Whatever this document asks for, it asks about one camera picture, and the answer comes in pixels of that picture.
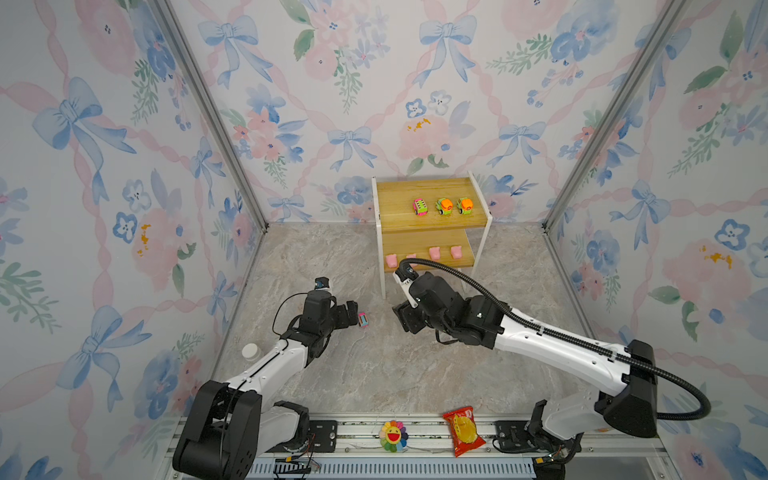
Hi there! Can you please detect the pink green toy car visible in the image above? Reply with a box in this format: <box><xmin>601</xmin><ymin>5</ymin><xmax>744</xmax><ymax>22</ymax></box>
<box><xmin>413</xmin><ymin>198</ymin><xmax>429</xmax><ymax>216</ymax></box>

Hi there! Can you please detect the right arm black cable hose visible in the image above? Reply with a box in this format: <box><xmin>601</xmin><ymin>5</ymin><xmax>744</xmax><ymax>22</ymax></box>
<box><xmin>395</xmin><ymin>257</ymin><xmax>712</xmax><ymax>421</ymax></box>

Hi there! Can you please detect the right aluminium corner post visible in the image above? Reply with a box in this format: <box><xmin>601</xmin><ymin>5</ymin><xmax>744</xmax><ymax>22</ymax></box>
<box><xmin>542</xmin><ymin>0</ymin><xmax>689</xmax><ymax>234</ymax></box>

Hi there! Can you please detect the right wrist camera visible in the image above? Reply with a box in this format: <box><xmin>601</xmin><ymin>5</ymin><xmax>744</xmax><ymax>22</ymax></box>
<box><xmin>393</xmin><ymin>262</ymin><xmax>419</xmax><ymax>308</ymax></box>

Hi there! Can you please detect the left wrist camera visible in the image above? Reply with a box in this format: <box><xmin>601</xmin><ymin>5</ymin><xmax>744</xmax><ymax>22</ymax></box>
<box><xmin>314</xmin><ymin>277</ymin><xmax>330</xmax><ymax>291</ymax></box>

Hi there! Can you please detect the aluminium corner post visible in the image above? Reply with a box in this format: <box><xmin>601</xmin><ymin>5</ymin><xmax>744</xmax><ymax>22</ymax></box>
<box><xmin>542</xmin><ymin>0</ymin><xmax>689</xmax><ymax>234</ymax></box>
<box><xmin>148</xmin><ymin>0</ymin><xmax>268</xmax><ymax>234</ymax></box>

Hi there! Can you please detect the rainbow smiling flower toy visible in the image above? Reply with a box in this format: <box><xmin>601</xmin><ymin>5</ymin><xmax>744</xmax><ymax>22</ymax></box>
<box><xmin>379</xmin><ymin>420</ymin><xmax>409</xmax><ymax>453</ymax></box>

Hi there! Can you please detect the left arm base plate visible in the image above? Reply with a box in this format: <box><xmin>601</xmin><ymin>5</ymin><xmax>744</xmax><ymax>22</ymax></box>
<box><xmin>269</xmin><ymin>419</ymin><xmax>338</xmax><ymax>454</ymax></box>

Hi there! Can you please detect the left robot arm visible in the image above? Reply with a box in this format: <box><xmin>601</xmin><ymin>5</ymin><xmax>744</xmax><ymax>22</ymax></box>
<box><xmin>172</xmin><ymin>288</ymin><xmax>359</xmax><ymax>479</ymax></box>

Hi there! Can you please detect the left aluminium corner post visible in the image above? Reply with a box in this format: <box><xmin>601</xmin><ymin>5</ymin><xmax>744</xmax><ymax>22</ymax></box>
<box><xmin>148</xmin><ymin>0</ymin><xmax>268</xmax><ymax>234</ymax></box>

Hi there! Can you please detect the aluminium front rail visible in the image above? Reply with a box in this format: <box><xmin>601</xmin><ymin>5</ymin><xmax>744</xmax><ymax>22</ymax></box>
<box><xmin>157</xmin><ymin>413</ymin><xmax>674</xmax><ymax>480</ymax></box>

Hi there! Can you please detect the white cap bottle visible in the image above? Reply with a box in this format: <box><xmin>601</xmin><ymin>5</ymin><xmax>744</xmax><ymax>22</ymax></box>
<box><xmin>241</xmin><ymin>343</ymin><xmax>260</xmax><ymax>361</ymax></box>

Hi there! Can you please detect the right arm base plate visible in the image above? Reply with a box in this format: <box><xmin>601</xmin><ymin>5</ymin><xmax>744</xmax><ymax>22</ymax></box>
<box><xmin>494</xmin><ymin>419</ymin><xmax>582</xmax><ymax>454</ymax></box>

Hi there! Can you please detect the wooden two-tier shelf white frame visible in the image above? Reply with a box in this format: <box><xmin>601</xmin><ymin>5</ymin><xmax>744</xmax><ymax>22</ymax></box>
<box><xmin>372</xmin><ymin>174</ymin><xmax>493</xmax><ymax>293</ymax></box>

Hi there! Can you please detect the red snack bag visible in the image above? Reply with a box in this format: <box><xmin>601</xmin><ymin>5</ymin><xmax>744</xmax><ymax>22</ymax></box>
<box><xmin>442</xmin><ymin>406</ymin><xmax>486</xmax><ymax>458</ymax></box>

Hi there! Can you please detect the green orange mixer toy truck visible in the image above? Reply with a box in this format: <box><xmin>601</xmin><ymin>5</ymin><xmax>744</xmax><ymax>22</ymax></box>
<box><xmin>436</xmin><ymin>198</ymin><xmax>454</xmax><ymax>216</ymax></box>

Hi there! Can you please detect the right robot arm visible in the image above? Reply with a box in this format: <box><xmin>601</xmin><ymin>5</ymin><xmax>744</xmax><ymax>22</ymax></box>
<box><xmin>393</xmin><ymin>264</ymin><xmax>712</xmax><ymax>463</ymax></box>

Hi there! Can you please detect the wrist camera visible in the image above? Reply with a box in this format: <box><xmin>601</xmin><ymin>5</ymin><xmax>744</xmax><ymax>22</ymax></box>
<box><xmin>393</xmin><ymin>262</ymin><xmax>419</xmax><ymax>308</ymax></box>
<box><xmin>314</xmin><ymin>277</ymin><xmax>330</xmax><ymax>291</ymax></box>

